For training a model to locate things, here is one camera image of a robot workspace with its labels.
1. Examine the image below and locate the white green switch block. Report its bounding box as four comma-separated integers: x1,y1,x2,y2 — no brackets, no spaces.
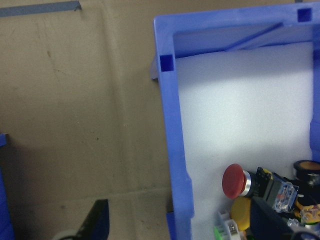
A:
213,209,242,240

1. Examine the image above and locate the blue plastic storage bin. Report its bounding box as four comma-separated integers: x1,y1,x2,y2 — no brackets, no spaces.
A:
0,133,16,240
149,1,320,240

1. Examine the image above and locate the red mushroom push button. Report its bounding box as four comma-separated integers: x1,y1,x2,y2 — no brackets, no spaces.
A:
221,163,300,215

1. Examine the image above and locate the yellow push button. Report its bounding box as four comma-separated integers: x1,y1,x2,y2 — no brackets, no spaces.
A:
229,196,252,231

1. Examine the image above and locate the white foam bin liner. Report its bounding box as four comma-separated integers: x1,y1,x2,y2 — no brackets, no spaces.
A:
174,41,315,240

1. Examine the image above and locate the black amber pilot light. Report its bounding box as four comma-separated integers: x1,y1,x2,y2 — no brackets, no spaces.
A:
292,159,320,187

